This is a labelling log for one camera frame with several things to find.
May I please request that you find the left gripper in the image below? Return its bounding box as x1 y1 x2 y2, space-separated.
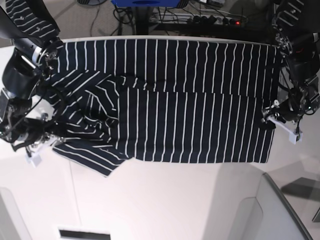
261 99 303 145

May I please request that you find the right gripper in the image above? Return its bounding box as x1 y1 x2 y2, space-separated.
11 113 65 167

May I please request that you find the navy white striped t-shirt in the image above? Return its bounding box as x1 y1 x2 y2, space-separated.
46 39 281 176

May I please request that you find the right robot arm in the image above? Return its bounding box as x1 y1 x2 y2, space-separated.
0 0 66 167

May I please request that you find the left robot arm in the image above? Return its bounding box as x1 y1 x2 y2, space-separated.
261 0 320 144

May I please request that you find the grey partition panel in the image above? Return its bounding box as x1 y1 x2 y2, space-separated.
202 172 312 240

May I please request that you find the white slotted box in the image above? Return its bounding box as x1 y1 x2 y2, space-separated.
58 229 111 240

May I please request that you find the red lit power strip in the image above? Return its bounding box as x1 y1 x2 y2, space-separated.
149 12 248 27

